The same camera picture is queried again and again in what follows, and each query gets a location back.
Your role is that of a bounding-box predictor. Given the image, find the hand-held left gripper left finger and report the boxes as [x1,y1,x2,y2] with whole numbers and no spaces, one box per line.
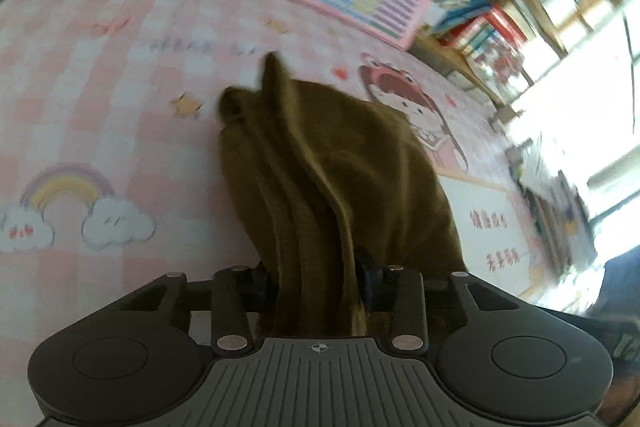
[120,266,278,355]

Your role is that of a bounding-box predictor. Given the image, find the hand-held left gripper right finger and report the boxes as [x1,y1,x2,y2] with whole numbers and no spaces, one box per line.
[356,249,523,354]

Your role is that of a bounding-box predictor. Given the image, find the brown corduroy shorts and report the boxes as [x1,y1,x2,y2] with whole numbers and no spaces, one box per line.
[216,52,468,338]

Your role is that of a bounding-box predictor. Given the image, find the stack of flat books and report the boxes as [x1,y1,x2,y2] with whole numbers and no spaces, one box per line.
[505,132,596,273]

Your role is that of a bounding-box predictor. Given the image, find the dark blue cloth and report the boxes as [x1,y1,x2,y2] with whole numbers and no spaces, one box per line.
[590,247,640,427]

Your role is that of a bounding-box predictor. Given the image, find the pile of assorted books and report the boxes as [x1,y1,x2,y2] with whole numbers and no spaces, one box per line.
[425,0,531,72]

